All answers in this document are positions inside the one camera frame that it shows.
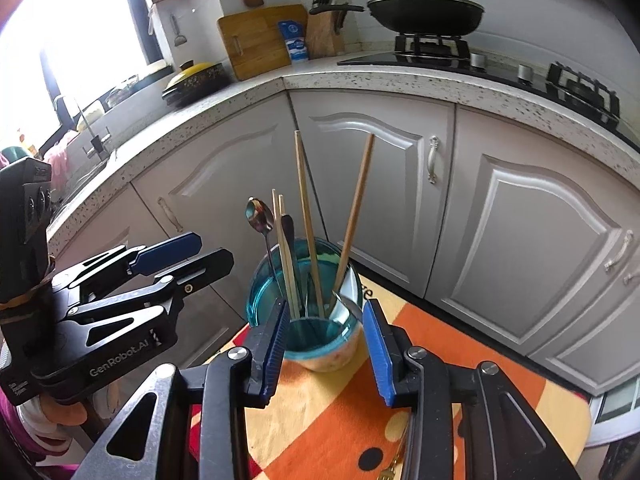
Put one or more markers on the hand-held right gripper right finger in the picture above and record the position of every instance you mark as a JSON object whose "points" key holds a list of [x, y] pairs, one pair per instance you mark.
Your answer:
{"points": [[377, 355]]}

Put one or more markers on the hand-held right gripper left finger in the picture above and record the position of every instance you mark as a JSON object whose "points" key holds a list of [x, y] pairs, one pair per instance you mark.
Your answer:
{"points": [[272, 350]]}

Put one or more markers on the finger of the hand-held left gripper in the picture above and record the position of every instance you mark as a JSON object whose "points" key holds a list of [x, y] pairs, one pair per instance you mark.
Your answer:
{"points": [[205, 270], [170, 252]]}

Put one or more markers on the teal floral utensil holder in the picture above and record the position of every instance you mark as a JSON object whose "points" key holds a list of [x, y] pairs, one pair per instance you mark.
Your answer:
{"points": [[330, 357]]}

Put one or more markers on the oval metal spoon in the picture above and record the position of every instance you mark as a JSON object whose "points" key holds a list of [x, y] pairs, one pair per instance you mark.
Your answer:
{"points": [[259, 215]]}

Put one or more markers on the round metal spoon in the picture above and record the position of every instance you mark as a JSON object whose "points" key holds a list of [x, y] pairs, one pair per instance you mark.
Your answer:
{"points": [[288, 230]]}

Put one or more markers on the brown wooden chopstick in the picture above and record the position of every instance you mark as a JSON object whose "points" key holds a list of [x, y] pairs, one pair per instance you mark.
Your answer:
{"points": [[357, 210], [306, 210]]}

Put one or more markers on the person's left forearm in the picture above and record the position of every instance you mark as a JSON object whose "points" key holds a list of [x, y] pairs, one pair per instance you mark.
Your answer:
{"points": [[30, 460]]}

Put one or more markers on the person's left hand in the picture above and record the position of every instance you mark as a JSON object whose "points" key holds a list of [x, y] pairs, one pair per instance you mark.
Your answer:
{"points": [[65, 412]]}

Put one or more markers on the pink rubber gloves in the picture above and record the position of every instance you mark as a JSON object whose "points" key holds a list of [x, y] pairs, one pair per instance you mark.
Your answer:
{"points": [[59, 160]]}

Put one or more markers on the grey cabinet door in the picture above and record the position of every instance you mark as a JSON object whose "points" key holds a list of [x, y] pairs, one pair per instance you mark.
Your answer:
{"points": [[400, 220], [600, 330], [110, 220], [215, 170], [525, 240]]}

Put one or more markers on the orange yellow printed mat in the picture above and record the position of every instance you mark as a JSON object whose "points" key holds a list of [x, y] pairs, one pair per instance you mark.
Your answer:
{"points": [[325, 410]]}

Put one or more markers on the metal faucet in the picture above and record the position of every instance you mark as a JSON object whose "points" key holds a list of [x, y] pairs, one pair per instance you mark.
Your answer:
{"points": [[95, 142]]}

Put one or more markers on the small metal fork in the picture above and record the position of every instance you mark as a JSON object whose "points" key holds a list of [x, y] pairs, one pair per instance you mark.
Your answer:
{"points": [[392, 471]]}

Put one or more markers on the black pot with yellow lid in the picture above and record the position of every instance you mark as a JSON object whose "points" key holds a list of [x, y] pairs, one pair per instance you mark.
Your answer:
{"points": [[197, 82]]}

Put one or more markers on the kitchen window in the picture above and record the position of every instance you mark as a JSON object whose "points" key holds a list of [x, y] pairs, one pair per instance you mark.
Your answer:
{"points": [[75, 35]]}

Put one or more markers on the metal scraper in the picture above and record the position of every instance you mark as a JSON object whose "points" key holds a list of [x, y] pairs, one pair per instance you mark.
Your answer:
{"points": [[180, 39]]}

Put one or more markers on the wooden cutting board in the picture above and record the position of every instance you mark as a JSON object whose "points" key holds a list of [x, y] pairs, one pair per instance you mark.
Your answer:
{"points": [[255, 45]]}

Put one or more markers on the blue packet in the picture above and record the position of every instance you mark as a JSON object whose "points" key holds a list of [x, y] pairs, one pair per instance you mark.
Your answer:
{"points": [[294, 42]]}

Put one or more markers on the wooden knife block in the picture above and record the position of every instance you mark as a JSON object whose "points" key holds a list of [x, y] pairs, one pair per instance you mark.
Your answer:
{"points": [[325, 35]]}

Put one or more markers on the speckled stone countertop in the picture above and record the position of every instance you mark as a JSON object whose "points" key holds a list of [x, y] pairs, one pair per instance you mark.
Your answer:
{"points": [[400, 80]]}

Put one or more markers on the black glass gas stove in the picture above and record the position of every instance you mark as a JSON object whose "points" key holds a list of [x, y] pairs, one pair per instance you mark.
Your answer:
{"points": [[500, 76]]}

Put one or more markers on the silver stove knob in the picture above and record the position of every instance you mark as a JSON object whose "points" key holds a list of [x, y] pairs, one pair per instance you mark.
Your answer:
{"points": [[478, 61], [525, 73]]}

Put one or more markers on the black stove grate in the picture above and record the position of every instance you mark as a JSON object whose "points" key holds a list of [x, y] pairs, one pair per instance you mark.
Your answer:
{"points": [[585, 90], [435, 45]]}

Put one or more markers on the black wok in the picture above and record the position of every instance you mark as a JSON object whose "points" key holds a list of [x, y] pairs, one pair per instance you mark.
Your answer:
{"points": [[425, 22]]}

